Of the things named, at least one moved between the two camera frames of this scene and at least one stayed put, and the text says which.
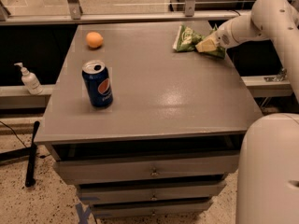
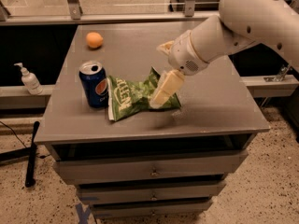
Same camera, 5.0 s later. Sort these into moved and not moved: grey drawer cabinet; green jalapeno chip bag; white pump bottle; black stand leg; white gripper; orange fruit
Moved: green jalapeno chip bag; white gripper
Not moved: white pump bottle; black stand leg; orange fruit; grey drawer cabinet
